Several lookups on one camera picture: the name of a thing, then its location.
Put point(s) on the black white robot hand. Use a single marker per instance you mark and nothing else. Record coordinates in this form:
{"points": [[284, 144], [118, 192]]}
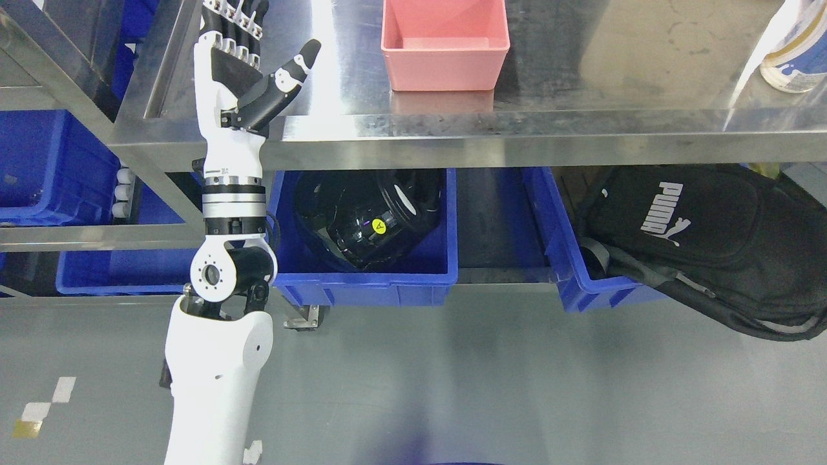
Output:
{"points": [[235, 99]]}

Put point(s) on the pink plastic storage box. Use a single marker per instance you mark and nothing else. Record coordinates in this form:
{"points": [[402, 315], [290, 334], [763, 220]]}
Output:
{"points": [[444, 46]]}

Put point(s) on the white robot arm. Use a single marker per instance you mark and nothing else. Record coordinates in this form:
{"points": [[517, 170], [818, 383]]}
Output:
{"points": [[219, 335]]}

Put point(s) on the black round device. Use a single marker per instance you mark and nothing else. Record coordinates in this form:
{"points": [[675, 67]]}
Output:
{"points": [[367, 220]]}

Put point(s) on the blue bin with black device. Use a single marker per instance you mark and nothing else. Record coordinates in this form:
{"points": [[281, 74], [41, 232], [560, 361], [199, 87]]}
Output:
{"points": [[423, 278]]}

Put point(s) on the blue bin far left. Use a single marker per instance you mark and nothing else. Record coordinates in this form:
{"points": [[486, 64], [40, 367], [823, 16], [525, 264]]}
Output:
{"points": [[54, 172]]}

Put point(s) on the blue bin lower left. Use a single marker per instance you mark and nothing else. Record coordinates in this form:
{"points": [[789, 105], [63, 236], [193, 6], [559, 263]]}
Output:
{"points": [[123, 272]]}

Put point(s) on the blue bin under backpack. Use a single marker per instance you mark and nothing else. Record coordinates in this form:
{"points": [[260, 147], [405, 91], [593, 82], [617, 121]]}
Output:
{"points": [[579, 292]]}

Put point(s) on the black Puma backpack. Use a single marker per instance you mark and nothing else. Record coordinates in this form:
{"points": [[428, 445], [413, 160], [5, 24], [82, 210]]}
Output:
{"points": [[741, 248]]}

